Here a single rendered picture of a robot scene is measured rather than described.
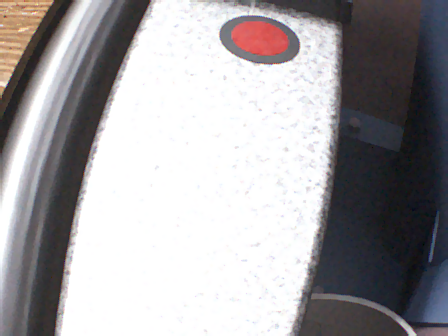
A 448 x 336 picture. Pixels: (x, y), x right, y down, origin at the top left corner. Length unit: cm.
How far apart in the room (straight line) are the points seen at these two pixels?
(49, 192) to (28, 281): 5
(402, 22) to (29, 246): 163
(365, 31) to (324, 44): 144
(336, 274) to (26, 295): 118
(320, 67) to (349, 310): 64
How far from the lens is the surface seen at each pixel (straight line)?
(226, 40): 46
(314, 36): 47
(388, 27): 194
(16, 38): 44
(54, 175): 41
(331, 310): 107
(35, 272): 38
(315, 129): 43
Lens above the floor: 122
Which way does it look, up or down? 49 degrees down
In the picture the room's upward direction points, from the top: 9 degrees clockwise
